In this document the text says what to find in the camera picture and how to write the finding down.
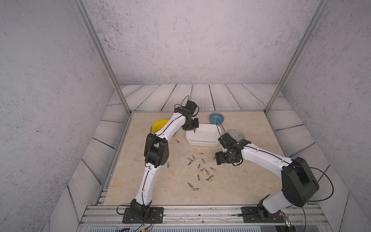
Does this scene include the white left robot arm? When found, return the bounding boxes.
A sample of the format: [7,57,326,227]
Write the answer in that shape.
[135,113,199,206]

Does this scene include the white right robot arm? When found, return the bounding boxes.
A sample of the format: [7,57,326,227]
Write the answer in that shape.
[215,141,319,215]

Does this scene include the white plastic storage box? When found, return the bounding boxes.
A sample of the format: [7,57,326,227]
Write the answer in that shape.
[186,123,223,147]

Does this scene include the blue ceramic bowl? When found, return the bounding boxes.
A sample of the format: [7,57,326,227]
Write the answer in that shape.
[209,113,224,125]

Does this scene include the yellow banana bunch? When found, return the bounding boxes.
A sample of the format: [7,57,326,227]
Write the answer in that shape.
[151,119,169,134]

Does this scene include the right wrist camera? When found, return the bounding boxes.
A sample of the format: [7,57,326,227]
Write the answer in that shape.
[218,133,237,150]

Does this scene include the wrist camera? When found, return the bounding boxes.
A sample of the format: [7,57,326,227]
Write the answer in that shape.
[218,133,237,150]
[185,100,198,115]

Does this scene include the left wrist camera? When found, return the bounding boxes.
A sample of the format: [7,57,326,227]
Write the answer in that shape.
[185,100,198,115]

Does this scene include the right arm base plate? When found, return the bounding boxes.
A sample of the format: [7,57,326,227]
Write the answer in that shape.
[238,206,286,223]

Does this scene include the aluminium front rail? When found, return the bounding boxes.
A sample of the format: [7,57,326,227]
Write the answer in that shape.
[79,205,332,232]

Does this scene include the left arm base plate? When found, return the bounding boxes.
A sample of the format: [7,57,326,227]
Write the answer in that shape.
[122,207,164,224]

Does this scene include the aluminium frame post left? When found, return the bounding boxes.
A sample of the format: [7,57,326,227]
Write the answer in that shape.
[72,0,131,115]

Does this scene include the aluminium frame post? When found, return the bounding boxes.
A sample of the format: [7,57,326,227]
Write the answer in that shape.
[72,0,131,115]
[264,0,329,115]

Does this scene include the aluminium frame post right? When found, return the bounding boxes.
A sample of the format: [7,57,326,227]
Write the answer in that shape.
[264,0,329,115]

